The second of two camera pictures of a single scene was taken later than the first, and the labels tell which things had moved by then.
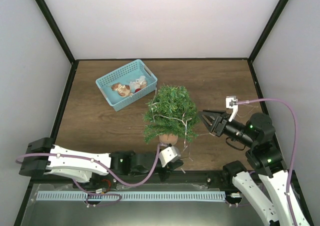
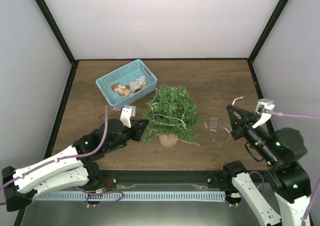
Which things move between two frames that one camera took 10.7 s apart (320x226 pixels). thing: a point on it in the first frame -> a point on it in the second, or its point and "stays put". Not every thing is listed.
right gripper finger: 209,122 -> 235,115
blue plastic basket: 127,85 stays put
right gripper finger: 214,114 -> 239,118
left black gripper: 170,166 -> 138,128
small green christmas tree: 171,115 stays put
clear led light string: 184,121 -> 180,122
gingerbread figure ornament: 123,90 stays put
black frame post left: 53,26 stays put
